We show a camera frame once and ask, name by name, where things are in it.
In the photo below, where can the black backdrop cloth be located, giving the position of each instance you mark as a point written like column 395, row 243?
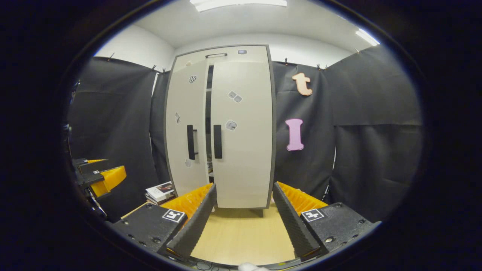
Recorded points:
column 376, row 158

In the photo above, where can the grey shoe cabinet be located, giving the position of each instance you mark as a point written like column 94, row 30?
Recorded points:
column 208, row 113

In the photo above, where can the brown cover book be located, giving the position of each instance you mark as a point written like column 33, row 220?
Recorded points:
column 158, row 201

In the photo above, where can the white cover book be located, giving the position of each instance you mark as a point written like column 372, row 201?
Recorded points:
column 160, row 190

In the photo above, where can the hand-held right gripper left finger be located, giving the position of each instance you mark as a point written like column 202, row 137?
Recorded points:
column 196, row 226

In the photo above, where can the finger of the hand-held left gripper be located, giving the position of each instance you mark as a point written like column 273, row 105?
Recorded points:
column 109, row 178
column 92, row 165

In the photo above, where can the light grey cabinet door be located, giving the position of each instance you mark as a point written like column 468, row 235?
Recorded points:
column 244, row 158
column 180, row 143

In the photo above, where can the large ceiling light panel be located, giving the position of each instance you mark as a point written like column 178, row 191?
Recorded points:
column 237, row 3

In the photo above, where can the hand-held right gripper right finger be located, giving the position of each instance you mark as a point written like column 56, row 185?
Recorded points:
column 293, row 226

